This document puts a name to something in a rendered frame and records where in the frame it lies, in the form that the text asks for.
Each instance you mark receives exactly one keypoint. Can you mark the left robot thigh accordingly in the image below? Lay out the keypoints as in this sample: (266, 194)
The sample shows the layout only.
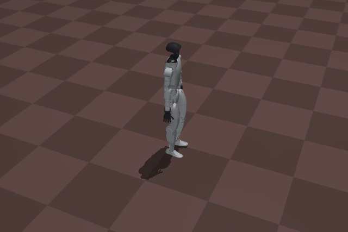
(182, 105)

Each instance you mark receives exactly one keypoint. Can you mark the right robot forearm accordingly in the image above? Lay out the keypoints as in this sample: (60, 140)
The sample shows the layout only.
(167, 101)

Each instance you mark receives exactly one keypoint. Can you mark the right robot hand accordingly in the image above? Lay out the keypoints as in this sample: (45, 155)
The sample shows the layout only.
(167, 116)

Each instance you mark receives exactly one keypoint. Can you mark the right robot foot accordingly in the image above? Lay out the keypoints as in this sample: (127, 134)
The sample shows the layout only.
(174, 153)

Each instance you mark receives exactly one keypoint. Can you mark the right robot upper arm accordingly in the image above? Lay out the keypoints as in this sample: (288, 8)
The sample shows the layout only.
(168, 72)

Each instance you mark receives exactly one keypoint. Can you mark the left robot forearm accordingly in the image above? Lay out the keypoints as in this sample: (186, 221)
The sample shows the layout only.
(180, 83)

